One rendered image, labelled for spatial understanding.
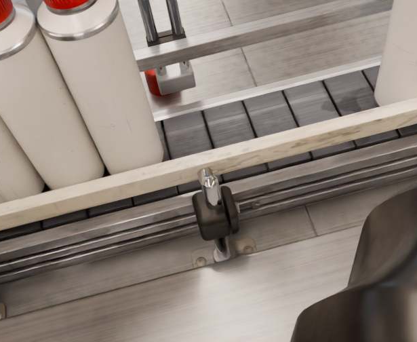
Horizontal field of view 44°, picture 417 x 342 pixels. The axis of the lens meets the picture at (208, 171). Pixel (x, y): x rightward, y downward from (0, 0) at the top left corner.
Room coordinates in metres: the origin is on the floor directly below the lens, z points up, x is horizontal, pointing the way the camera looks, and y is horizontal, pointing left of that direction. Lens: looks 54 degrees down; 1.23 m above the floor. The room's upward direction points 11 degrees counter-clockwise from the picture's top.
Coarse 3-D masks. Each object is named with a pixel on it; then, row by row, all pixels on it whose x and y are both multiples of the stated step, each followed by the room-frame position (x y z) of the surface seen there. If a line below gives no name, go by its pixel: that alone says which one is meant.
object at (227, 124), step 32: (256, 96) 0.33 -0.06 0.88; (288, 96) 0.32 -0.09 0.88; (320, 96) 0.31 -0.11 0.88; (352, 96) 0.30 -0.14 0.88; (160, 128) 0.31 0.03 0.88; (192, 128) 0.30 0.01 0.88; (224, 128) 0.30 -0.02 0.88; (256, 128) 0.29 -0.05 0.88; (288, 128) 0.28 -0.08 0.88; (416, 128) 0.26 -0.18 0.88; (288, 160) 0.25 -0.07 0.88; (160, 192) 0.24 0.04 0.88; (32, 224) 0.24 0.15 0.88; (64, 224) 0.23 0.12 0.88
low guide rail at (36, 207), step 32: (320, 128) 0.25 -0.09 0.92; (352, 128) 0.24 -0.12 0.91; (384, 128) 0.25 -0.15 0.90; (192, 160) 0.24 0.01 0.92; (224, 160) 0.24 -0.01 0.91; (256, 160) 0.24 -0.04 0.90; (64, 192) 0.24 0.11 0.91; (96, 192) 0.23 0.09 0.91; (128, 192) 0.23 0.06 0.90; (0, 224) 0.23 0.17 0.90
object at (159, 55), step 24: (360, 0) 0.33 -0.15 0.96; (384, 0) 0.33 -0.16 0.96; (240, 24) 0.33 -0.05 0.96; (264, 24) 0.32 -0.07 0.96; (288, 24) 0.32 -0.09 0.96; (312, 24) 0.32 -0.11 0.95; (144, 48) 0.32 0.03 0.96; (168, 48) 0.32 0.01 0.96; (192, 48) 0.32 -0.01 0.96; (216, 48) 0.32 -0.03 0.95
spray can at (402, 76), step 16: (400, 0) 0.29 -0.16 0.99; (416, 0) 0.27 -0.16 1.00; (400, 16) 0.28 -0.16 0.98; (416, 16) 0.27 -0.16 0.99; (400, 32) 0.28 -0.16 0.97; (416, 32) 0.27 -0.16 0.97; (384, 48) 0.29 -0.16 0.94; (400, 48) 0.28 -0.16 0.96; (416, 48) 0.27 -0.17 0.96; (384, 64) 0.29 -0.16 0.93; (400, 64) 0.27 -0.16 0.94; (416, 64) 0.27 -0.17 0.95; (384, 80) 0.28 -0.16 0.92; (400, 80) 0.27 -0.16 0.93; (416, 80) 0.26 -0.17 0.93; (384, 96) 0.28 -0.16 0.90; (400, 96) 0.27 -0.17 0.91; (416, 96) 0.26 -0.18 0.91
